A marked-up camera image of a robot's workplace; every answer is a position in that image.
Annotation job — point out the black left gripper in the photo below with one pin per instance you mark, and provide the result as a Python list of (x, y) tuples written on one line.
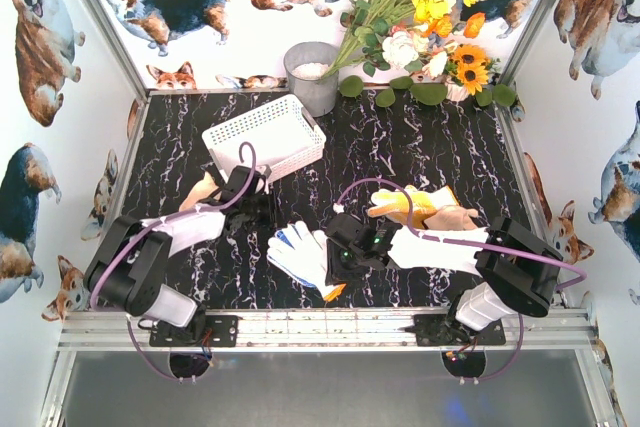
[(220, 179)]

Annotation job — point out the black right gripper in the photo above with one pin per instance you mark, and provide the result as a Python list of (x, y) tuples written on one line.
[(333, 248)]

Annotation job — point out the blue dotted glove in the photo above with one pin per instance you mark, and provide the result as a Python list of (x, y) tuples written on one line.
[(328, 291), (297, 254)]

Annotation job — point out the blue dotted glove front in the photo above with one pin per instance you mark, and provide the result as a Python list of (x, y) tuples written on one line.
[(297, 254)]

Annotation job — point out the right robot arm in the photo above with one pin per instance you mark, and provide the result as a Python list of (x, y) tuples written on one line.
[(519, 271)]

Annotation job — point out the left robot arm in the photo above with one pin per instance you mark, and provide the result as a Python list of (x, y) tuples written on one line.
[(128, 269)]

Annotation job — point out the white perforated storage basket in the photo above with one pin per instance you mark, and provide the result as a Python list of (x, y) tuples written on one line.
[(284, 136)]

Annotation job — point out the orange dotted glove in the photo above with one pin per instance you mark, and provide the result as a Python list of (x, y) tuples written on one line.
[(394, 205)]

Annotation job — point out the grey metal bucket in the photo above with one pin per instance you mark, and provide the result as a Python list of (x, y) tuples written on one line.
[(307, 66)]

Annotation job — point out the artificial flower bouquet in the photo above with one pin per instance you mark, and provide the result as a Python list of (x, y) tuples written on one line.
[(429, 42)]

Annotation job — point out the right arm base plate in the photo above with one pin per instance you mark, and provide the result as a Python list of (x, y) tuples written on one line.
[(439, 330)]

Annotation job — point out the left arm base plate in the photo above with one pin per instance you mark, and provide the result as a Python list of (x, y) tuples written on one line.
[(211, 330)]

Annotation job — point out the aluminium front rail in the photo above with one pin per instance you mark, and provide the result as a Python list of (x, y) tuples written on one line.
[(299, 330)]

